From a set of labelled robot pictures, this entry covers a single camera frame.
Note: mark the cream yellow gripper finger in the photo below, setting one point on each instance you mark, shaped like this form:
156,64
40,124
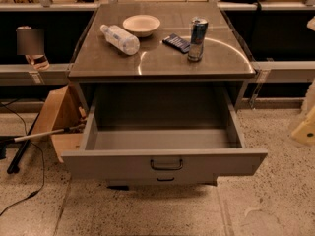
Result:
304,133

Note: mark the blue silver redbull can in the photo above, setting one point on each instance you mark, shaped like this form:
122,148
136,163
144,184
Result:
199,27

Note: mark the grey metal drawer cabinet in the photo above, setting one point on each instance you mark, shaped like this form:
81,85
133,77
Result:
223,62

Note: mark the open grey top drawer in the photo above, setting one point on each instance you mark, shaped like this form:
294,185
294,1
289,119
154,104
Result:
131,124

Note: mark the dark blue snack packet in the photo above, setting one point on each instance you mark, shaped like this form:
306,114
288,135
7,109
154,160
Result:
177,43

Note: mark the white ceramic bowl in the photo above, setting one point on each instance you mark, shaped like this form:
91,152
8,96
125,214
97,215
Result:
141,25

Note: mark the clear plastic water bottle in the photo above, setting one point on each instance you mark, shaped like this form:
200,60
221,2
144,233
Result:
121,39

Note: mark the wooden box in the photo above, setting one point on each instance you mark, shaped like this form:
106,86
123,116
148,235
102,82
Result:
61,109

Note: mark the person in background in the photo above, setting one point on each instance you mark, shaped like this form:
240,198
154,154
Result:
30,44

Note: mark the black bar on floor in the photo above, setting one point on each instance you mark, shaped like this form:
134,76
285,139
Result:
23,145

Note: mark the black lower drawer handle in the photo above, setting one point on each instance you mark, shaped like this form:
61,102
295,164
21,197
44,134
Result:
165,179

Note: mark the black drawer handle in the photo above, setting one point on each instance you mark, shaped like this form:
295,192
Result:
166,166
165,179

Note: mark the black top drawer handle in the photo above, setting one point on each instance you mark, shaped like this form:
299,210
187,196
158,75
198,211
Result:
166,166

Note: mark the white stick with black handle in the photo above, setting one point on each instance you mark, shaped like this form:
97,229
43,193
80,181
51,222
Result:
43,134

